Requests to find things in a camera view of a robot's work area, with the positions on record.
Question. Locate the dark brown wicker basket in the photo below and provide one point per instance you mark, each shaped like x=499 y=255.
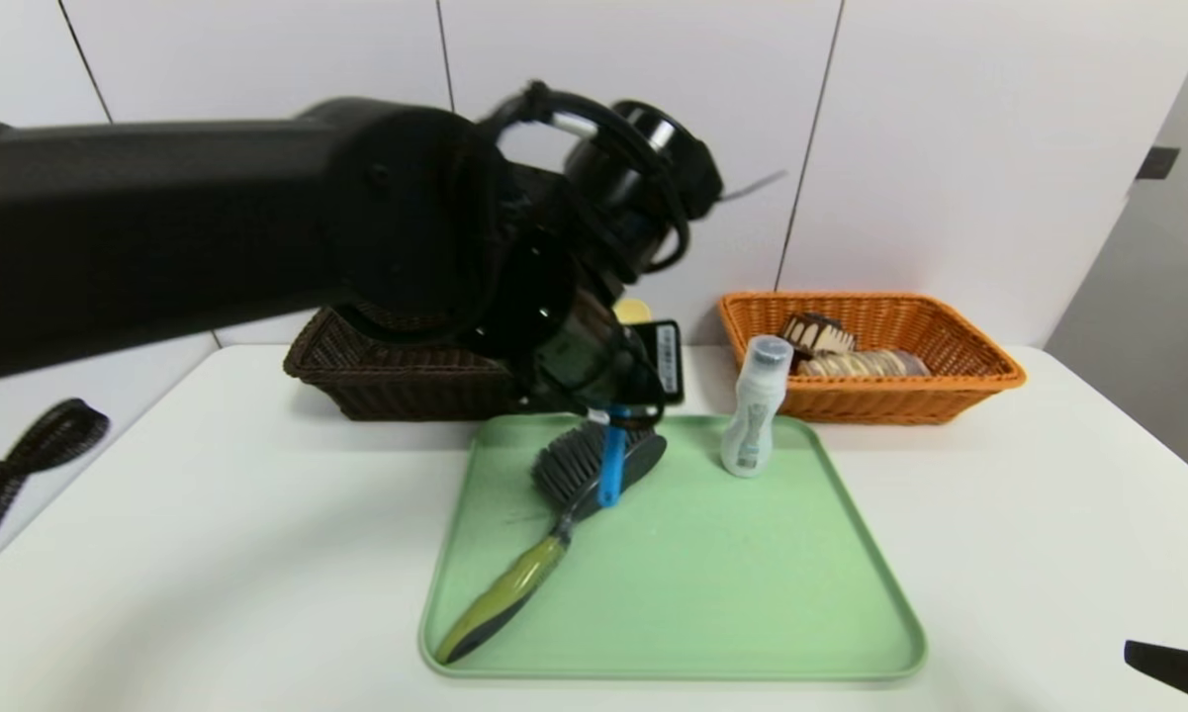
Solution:
x=406 y=391

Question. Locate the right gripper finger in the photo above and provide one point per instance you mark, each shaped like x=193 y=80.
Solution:
x=1182 y=672

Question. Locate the striped twisted bread loaf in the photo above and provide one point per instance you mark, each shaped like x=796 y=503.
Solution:
x=866 y=364

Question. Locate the white plastic bottle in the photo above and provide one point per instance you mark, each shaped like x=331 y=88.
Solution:
x=752 y=415

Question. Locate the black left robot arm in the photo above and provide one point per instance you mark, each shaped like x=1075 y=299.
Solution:
x=158 y=218

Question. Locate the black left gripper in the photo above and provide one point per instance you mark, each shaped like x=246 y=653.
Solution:
x=661 y=362

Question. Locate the chocolate blueberry cake slice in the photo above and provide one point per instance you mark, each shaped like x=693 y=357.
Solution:
x=819 y=336

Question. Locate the dark wall plate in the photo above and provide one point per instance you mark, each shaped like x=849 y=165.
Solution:
x=1157 y=163

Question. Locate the orange wicker basket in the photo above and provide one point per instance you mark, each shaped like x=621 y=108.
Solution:
x=880 y=400

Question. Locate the green plastic tray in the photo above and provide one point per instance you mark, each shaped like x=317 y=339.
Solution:
x=732 y=574

